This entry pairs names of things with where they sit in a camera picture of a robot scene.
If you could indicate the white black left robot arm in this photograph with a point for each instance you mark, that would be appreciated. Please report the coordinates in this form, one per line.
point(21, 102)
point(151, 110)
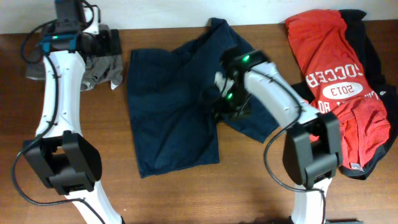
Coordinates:
point(59, 154)

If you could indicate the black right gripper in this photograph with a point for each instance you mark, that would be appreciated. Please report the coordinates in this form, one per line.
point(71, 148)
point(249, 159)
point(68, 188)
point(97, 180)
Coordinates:
point(218, 107)

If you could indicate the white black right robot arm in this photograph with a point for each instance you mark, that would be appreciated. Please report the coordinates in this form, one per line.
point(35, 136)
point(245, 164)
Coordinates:
point(312, 150)

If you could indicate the red soccer t-shirt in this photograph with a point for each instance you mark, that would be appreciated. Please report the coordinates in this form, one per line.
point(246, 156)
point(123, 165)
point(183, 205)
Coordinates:
point(336, 78)

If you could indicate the grey folded garment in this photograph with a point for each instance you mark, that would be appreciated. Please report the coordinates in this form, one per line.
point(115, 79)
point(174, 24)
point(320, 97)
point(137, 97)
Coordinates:
point(99, 68)

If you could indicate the black garment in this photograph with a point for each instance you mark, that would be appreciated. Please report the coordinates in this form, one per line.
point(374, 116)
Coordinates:
point(372, 65)

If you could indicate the navy blue shorts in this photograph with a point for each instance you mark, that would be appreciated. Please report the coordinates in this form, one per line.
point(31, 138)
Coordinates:
point(170, 96)

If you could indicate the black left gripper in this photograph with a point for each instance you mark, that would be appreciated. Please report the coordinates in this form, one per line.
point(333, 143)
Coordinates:
point(107, 49)

